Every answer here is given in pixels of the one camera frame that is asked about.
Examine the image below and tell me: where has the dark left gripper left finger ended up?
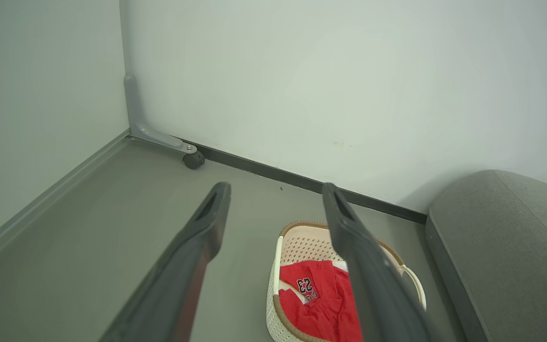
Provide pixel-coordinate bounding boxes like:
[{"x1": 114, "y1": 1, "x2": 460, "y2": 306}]
[{"x1": 98, "y1": 182, "x2": 232, "y2": 342}]

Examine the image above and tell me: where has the grey fabric sofa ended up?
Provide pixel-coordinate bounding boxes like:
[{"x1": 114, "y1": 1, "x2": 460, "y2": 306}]
[{"x1": 425, "y1": 169, "x2": 547, "y2": 342}]

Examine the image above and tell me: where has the black baseboard strip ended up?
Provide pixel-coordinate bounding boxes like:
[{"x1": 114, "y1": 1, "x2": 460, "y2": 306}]
[{"x1": 179, "y1": 139, "x2": 429, "y2": 225}]

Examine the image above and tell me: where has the red Bulls basketball jersey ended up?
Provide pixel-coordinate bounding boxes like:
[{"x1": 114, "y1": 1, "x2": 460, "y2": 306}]
[{"x1": 278, "y1": 259, "x2": 364, "y2": 342}]

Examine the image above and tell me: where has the grey metal partition leg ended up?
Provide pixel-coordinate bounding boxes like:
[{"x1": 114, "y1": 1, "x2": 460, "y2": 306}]
[{"x1": 123, "y1": 73, "x2": 198, "y2": 155}]

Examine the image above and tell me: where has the black caster wheel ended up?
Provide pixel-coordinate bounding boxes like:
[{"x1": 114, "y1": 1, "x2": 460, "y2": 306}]
[{"x1": 182, "y1": 151, "x2": 206, "y2": 171}]

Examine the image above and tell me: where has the white perforated laundry basket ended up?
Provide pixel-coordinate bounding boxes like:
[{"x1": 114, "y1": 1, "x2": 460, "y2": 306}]
[{"x1": 266, "y1": 220, "x2": 427, "y2": 342}]

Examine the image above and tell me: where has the grey baseboard strip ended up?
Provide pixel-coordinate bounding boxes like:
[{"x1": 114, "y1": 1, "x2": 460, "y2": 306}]
[{"x1": 0, "y1": 128, "x2": 131, "y2": 277}]

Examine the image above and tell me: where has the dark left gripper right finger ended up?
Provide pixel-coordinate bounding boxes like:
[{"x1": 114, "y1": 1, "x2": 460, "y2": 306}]
[{"x1": 321, "y1": 182, "x2": 434, "y2": 342}]

